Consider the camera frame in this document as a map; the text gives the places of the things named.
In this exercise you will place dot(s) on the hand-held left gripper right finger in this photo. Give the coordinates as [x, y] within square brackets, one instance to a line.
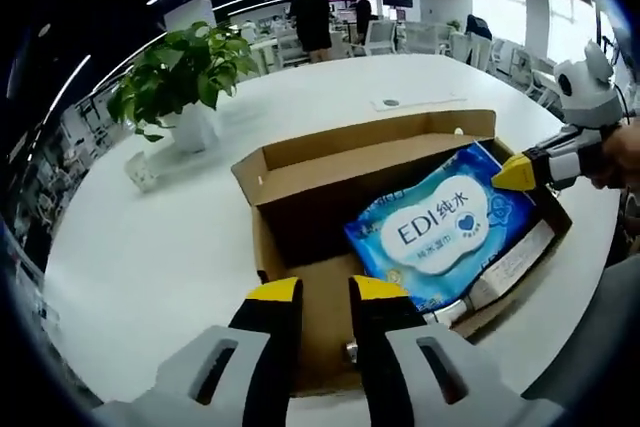
[415, 387]

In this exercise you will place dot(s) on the potted green plant white pot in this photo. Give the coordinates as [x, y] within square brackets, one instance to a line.
[185, 67]

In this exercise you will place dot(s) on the brown cardboard shoe box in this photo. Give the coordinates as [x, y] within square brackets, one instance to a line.
[310, 207]

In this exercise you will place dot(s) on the small clear cup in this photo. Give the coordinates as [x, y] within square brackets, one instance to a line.
[142, 174]

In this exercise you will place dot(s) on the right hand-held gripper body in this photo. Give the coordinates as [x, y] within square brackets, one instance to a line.
[592, 92]

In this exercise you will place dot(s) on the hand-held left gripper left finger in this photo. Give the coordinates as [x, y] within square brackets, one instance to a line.
[210, 387]

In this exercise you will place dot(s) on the person's right hand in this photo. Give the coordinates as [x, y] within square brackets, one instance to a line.
[620, 154]

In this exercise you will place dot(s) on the blue wipes pack cloud label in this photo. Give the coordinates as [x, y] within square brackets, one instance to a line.
[430, 227]

